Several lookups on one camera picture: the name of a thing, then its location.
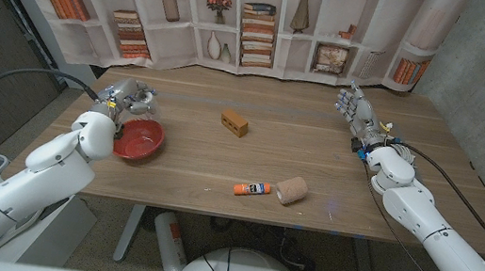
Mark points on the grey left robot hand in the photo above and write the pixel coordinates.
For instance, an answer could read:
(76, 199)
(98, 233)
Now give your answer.
(122, 95)

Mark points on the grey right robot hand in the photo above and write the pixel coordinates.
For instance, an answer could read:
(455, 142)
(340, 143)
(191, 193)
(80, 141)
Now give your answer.
(362, 114)

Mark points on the tan bandage roll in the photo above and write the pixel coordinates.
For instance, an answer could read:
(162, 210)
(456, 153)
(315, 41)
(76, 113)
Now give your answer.
(291, 190)

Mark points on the red bowl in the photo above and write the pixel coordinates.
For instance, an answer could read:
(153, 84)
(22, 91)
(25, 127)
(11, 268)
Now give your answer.
(142, 140)

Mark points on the orange glue stick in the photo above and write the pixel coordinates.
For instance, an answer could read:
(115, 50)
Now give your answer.
(251, 189)

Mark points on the orange brick block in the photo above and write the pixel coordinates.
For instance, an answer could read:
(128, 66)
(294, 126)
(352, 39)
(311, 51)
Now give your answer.
(234, 123)

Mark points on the white cylinder with orange label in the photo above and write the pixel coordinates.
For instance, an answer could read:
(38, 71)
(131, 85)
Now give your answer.
(169, 249)

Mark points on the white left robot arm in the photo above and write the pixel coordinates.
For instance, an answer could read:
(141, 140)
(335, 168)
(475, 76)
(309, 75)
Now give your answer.
(27, 181)

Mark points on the printed bookshelf backdrop cloth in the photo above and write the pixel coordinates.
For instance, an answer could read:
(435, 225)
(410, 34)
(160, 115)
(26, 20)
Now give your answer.
(253, 61)

